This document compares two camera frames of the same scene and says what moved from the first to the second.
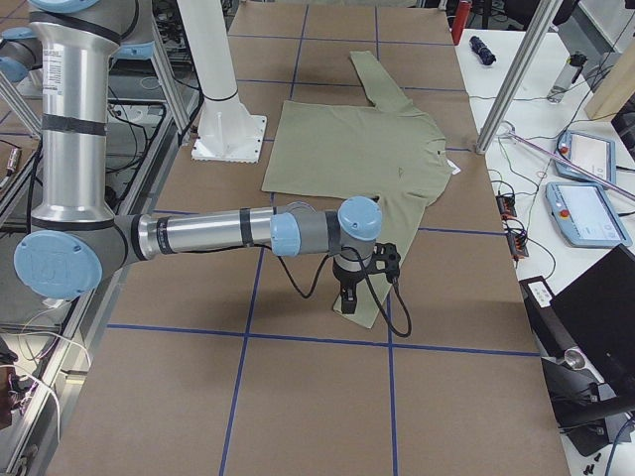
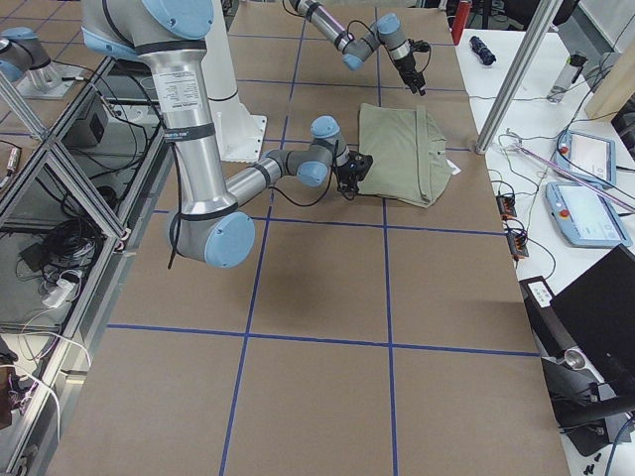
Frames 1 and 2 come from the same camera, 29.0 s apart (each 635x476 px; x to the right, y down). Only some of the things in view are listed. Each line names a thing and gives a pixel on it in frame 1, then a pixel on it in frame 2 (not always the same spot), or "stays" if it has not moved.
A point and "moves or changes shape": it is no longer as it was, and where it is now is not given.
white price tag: (457, 170) stays
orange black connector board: (506, 207) stays
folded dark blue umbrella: (481, 51) stays
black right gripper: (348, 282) → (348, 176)
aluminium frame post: (546, 15) stays
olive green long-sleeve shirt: (386, 149) moves or changes shape
